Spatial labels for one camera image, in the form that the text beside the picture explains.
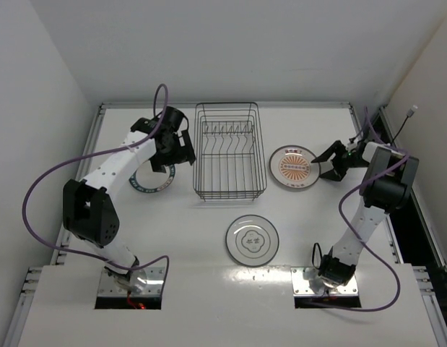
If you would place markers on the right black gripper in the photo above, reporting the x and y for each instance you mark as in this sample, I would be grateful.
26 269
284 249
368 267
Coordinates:
340 159

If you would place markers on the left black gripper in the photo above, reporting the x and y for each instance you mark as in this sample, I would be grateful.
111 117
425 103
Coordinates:
171 155

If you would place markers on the orange sunburst pattern plate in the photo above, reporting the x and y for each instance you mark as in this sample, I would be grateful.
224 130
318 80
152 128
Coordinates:
292 167

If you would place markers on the grey rimmed white plate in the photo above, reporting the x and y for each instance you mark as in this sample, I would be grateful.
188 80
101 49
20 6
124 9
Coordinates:
252 241

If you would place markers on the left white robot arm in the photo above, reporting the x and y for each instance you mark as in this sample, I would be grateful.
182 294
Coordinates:
88 204

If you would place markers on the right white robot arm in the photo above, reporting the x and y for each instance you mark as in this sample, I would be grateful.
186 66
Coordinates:
385 188

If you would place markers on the blue rimmed plate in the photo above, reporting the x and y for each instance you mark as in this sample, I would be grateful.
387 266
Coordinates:
146 181

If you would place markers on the black wire dish rack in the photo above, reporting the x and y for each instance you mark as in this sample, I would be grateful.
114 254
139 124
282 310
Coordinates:
230 161

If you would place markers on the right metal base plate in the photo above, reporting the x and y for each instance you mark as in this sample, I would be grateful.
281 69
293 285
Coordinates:
307 285

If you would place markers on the metal base plate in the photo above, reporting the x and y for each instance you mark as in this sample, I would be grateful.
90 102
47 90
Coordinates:
307 285
147 282

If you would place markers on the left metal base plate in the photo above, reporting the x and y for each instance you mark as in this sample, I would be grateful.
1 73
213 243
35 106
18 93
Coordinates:
147 282

